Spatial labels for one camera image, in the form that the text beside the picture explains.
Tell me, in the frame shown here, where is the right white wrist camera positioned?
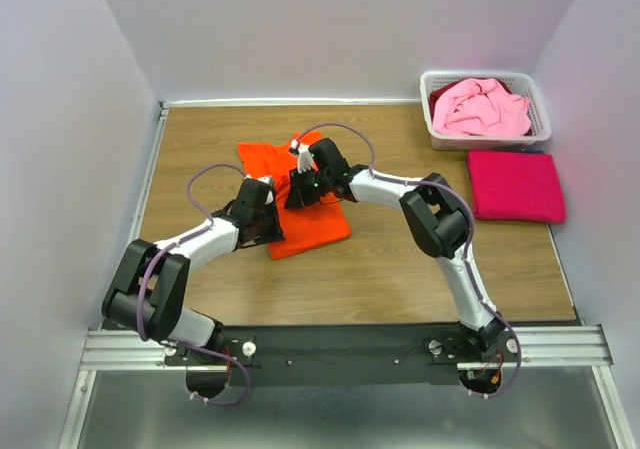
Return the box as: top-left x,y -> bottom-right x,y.
289,139 -> 315,173

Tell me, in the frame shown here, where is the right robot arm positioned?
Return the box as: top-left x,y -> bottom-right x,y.
285,138 -> 506,361

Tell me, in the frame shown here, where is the folded magenta t-shirt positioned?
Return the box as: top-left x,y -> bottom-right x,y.
467,150 -> 567,224

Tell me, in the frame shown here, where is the pink t-shirt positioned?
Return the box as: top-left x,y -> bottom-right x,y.
432,78 -> 532,137

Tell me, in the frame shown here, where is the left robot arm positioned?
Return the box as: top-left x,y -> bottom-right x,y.
101,176 -> 284,364

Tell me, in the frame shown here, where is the orange t-shirt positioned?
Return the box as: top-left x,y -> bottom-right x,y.
237,142 -> 351,260

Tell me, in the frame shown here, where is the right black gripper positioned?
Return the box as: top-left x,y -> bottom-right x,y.
283,166 -> 331,210

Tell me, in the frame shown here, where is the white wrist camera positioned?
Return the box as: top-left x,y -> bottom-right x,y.
258,175 -> 276,205
289,139 -> 315,173

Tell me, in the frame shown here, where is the white plastic basket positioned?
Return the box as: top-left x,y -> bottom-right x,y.
419,69 -> 552,150

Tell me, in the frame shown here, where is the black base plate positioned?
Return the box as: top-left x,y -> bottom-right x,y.
165,322 -> 521,401

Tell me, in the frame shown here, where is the aluminium frame rail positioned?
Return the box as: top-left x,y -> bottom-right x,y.
58,326 -> 636,448

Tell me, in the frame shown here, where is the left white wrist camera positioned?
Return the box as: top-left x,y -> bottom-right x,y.
258,175 -> 276,205

